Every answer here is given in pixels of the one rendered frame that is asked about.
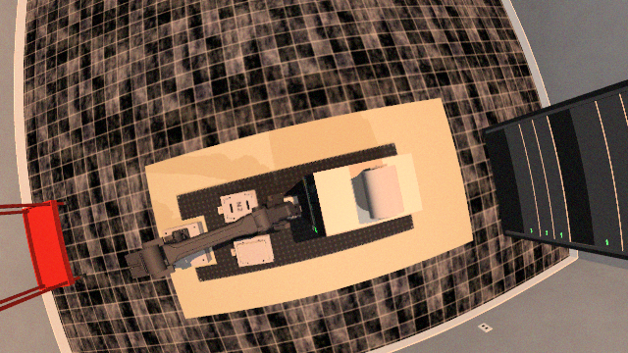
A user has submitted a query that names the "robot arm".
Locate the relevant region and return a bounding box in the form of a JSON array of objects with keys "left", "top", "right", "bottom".
[{"left": 125, "top": 200, "right": 302, "bottom": 279}]

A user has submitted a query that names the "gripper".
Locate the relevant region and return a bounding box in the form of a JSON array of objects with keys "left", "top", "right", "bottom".
[{"left": 267, "top": 193, "right": 290, "bottom": 230}]

